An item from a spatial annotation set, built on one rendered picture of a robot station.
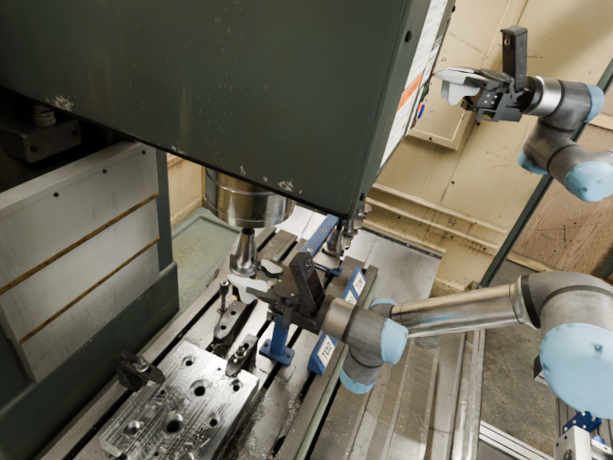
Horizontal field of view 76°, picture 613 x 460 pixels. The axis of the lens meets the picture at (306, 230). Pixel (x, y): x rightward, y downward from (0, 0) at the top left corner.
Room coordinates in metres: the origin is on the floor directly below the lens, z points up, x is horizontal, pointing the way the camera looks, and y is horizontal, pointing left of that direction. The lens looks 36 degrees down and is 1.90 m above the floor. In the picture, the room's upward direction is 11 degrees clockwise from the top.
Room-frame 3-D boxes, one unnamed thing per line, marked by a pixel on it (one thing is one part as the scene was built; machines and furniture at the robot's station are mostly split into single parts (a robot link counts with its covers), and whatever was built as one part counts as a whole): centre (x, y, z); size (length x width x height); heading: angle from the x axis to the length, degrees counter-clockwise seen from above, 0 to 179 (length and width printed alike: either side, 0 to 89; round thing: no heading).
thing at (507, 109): (0.84, -0.33, 1.71); 0.12 x 0.08 x 0.09; 103
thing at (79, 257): (0.72, 0.53, 1.16); 0.48 x 0.05 x 0.51; 163
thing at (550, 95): (0.86, -0.41, 1.72); 0.08 x 0.05 x 0.08; 13
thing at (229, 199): (0.59, 0.11, 1.57); 0.16 x 0.16 x 0.12
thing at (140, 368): (0.54, 0.33, 0.97); 0.13 x 0.03 x 0.15; 73
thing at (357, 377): (0.52, -0.17, 1.22); 0.11 x 0.08 x 0.11; 161
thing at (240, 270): (0.59, 0.11, 1.36); 0.06 x 0.06 x 0.03
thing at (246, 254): (0.59, 0.11, 1.41); 0.04 x 0.04 x 0.07
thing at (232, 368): (0.63, 0.11, 0.97); 0.13 x 0.03 x 0.15; 163
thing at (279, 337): (0.73, 0.02, 1.05); 0.10 x 0.05 x 0.30; 73
